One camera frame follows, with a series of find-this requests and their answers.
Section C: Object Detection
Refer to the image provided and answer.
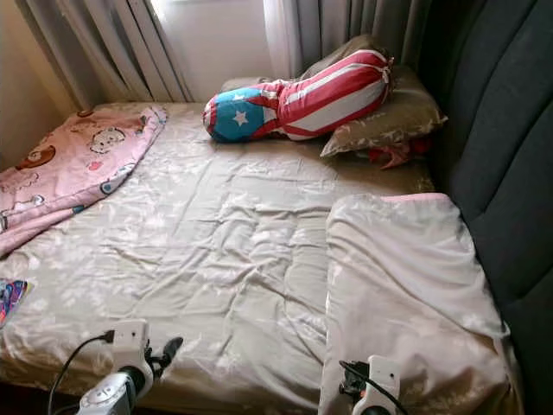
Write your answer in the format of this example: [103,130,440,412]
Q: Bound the colourful patterned book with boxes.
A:
[0,278,35,328]

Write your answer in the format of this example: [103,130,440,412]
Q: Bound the folded beige floral duvet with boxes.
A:
[317,192,524,415]

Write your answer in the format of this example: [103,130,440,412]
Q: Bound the bed with beige floral sheet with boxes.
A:
[0,102,437,414]

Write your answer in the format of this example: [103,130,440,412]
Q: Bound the pink cartoon print blanket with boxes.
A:
[0,105,168,259]

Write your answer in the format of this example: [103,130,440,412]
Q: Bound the red crumpled cloth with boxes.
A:
[365,137,434,170]

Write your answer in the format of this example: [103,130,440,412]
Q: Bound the beige floral pillow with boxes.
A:
[297,34,449,160]

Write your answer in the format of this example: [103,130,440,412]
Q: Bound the dark grey padded headboard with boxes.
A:
[417,0,553,383]

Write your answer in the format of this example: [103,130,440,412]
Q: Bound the flag print bolster pillow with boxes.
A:
[202,48,397,144]

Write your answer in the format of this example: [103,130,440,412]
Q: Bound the grey curtain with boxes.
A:
[263,0,443,80]
[21,0,196,111]

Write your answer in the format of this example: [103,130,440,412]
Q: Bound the white sheer curtain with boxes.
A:
[149,0,298,85]

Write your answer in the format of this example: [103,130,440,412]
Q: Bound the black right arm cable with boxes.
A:
[340,361,408,415]

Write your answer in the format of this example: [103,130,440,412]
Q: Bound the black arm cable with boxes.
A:
[55,329,117,415]
[340,361,408,415]

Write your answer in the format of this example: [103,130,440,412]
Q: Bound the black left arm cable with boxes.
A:
[55,329,117,415]

